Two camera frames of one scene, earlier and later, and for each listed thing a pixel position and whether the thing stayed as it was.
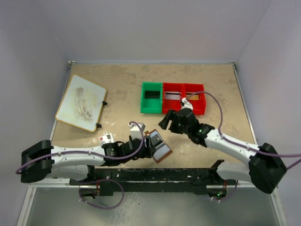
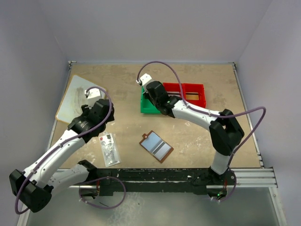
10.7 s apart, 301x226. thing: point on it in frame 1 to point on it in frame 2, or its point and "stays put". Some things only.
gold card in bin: x=193 y=97 stays put
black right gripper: x=164 y=123 to x=146 y=94
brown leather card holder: x=160 y=148 stays put
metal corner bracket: x=70 y=61 stays put
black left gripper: x=147 y=151 to x=86 y=110
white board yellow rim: x=82 y=105 stays put
